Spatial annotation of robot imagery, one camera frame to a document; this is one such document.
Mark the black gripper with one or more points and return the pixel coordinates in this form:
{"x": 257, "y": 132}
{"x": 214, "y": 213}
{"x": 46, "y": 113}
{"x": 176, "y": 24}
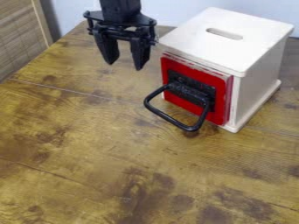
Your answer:
{"x": 137, "y": 27}

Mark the black metal drawer handle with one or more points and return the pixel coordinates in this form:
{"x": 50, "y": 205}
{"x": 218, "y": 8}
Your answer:
{"x": 189, "y": 89}

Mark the red wooden drawer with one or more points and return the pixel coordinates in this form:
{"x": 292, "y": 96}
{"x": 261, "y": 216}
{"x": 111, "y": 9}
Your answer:
{"x": 205, "y": 81}

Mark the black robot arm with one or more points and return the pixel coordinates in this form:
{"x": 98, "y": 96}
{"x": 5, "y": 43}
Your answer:
{"x": 122, "y": 9}

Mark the wooden panel at left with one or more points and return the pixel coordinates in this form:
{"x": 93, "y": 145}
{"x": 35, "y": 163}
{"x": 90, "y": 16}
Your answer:
{"x": 25, "y": 34}

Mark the white wooden box cabinet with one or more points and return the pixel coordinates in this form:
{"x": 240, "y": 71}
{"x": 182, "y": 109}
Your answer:
{"x": 238, "y": 45}

